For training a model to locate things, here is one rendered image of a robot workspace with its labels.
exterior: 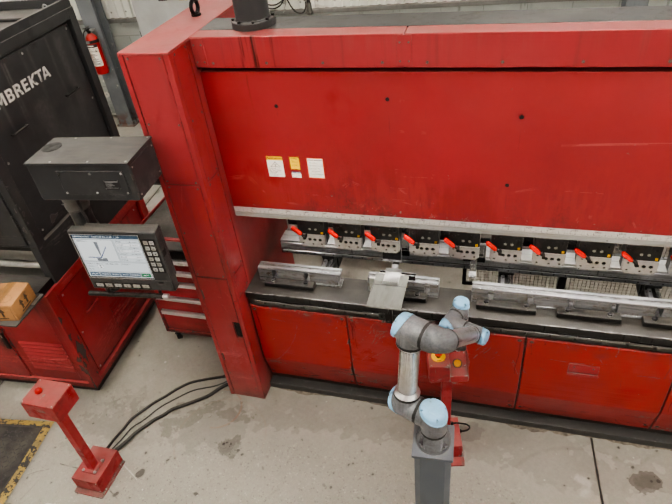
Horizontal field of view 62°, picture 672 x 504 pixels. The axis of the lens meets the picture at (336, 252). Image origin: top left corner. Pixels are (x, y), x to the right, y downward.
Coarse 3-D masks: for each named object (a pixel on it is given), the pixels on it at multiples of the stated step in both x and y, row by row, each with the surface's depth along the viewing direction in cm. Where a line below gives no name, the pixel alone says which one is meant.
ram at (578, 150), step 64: (256, 128) 269; (320, 128) 260; (384, 128) 252; (448, 128) 244; (512, 128) 237; (576, 128) 230; (640, 128) 223; (256, 192) 294; (320, 192) 283; (384, 192) 273; (448, 192) 264; (512, 192) 255; (576, 192) 247; (640, 192) 239
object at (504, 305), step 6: (480, 300) 299; (492, 300) 298; (498, 300) 297; (480, 306) 296; (486, 306) 295; (492, 306) 294; (498, 306) 294; (504, 306) 293; (510, 306) 293; (516, 306) 292; (522, 306) 292; (534, 306) 291; (516, 312) 292; (522, 312) 291; (528, 312) 290; (534, 312) 289
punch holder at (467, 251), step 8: (456, 232) 276; (464, 232) 275; (456, 240) 279; (464, 240) 278; (472, 240) 277; (464, 248) 281; (472, 248) 280; (456, 256) 285; (464, 256) 285; (472, 256) 283
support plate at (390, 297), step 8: (376, 280) 305; (400, 280) 303; (376, 288) 300; (384, 288) 299; (392, 288) 299; (400, 288) 298; (376, 296) 295; (384, 296) 294; (392, 296) 294; (400, 296) 293; (368, 304) 291; (376, 304) 290; (384, 304) 290; (392, 304) 289; (400, 304) 289
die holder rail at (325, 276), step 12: (264, 264) 331; (276, 264) 330; (288, 264) 328; (264, 276) 333; (276, 276) 334; (288, 276) 328; (300, 276) 325; (312, 276) 323; (324, 276) 321; (336, 276) 318
